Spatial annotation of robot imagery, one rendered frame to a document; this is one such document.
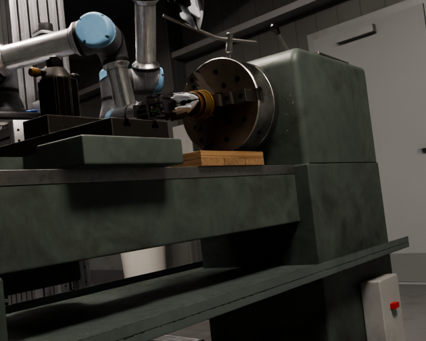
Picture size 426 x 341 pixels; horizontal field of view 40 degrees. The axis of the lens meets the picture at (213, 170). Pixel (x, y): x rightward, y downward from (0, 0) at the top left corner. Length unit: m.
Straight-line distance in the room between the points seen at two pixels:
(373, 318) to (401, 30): 3.06
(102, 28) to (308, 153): 0.78
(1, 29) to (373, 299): 1.78
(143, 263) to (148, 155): 4.79
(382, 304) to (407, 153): 2.70
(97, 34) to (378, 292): 1.28
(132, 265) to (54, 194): 4.91
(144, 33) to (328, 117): 0.84
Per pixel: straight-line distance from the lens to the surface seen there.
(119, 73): 2.07
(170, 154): 1.33
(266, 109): 1.85
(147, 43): 2.45
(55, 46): 2.02
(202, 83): 1.91
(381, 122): 4.83
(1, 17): 2.60
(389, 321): 2.19
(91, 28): 1.96
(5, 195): 1.11
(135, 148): 1.25
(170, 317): 1.19
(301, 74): 1.95
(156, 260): 6.07
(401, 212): 4.78
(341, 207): 2.07
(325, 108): 2.07
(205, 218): 1.50
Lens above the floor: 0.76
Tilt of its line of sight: 4 degrees up
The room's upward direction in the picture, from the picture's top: 6 degrees counter-clockwise
